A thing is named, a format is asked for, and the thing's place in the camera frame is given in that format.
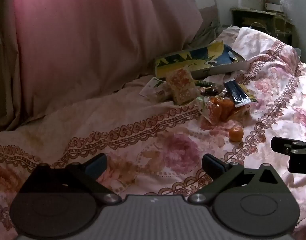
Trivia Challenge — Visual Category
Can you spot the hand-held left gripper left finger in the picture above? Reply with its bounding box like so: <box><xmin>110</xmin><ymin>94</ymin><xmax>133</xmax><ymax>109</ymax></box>
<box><xmin>20</xmin><ymin>153</ymin><xmax>122</xmax><ymax>204</ymax></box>

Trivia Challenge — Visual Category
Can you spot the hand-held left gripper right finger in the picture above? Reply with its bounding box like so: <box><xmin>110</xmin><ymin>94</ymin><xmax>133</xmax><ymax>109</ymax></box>
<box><xmin>188</xmin><ymin>153</ymin><xmax>284</xmax><ymax>204</ymax></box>

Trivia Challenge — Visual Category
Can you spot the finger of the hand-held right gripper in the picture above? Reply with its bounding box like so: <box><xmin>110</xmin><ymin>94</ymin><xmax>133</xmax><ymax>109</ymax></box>
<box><xmin>271</xmin><ymin>136</ymin><xmax>306</xmax><ymax>173</ymax></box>

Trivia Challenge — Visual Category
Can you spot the mandarin orange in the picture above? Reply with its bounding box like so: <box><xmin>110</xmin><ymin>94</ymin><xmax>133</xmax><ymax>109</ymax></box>
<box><xmin>228</xmin><ymin>126</ymin><xmax>244</xmax><ymax>142</ymax></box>

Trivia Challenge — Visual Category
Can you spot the clear bag of orange snacks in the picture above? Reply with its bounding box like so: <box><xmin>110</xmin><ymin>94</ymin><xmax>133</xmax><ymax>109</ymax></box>
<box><xmin>197</xmin><ymin>96</ymin><xmax>251</xmax><ymax>126</ymax></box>

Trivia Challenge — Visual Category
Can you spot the yellow purple snack packet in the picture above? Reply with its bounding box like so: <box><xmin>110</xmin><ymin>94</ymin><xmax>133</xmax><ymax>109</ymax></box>
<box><xmin>239</xmin><ymin>84</ymin><xmax>259</xmax><ymax>103</ymax></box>

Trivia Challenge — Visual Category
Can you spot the dark blue snack packet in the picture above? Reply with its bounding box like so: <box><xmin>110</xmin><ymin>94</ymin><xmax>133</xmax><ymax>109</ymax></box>
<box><xmin>223</xmin><ymin>80</ymin><xmax>251</xmax><ymax>108</ymax></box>

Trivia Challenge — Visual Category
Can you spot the red white patterned snack packet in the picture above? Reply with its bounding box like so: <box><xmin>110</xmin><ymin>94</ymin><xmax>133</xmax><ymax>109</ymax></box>
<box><xmin>165</xmin><ymin>66</ymin><xmax>201</xmax><ymax>105</ymax></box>

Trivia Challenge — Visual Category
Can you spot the yellow blue printed box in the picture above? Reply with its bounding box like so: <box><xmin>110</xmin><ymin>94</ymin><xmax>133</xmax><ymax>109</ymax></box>
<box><xmin>155</xmin><ymin>42</ymin><xmax>247</xmax><ymax>80</ymax></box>

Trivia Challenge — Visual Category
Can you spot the dark green snack packet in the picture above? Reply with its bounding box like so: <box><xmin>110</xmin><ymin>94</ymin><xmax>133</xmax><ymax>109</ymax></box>
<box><xmin>193</xmin><ymin>79</ymin><xmax>225</xmax><ymax>97</ymax></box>

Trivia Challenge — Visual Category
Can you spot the white green snack packet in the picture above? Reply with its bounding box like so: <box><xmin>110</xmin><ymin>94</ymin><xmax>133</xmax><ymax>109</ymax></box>
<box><xmin>139</xmin><ymin>77</ymin><xmax>172</xmax><ymax>103</ymax></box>

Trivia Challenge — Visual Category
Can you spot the wooden nightstand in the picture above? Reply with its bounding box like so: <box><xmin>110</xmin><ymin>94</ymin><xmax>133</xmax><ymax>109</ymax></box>
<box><xmin>230</xmin><ymin>4</ymin><xmax>294</xmax><ymax>46</ymax></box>

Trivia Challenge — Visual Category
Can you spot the small white box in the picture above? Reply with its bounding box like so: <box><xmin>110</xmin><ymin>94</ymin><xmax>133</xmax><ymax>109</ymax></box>
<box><xmin>264</xmin><ymin>2</ymin><xmax>284</xmax><ymax>12</ymax></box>

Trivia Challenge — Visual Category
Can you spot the green cloth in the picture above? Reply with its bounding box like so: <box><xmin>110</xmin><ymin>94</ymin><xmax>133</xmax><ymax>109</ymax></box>
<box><xmin>190</xmin><ymin>22</ymin><xmax>234</xmax><ymax>48</ymax></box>

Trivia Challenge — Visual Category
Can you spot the white cable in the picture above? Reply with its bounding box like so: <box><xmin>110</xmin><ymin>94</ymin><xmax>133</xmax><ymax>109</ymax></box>
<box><xmin>250</xmin><ymin>22</ymin><xmax>267</xmax><ymax>31</ymax></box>

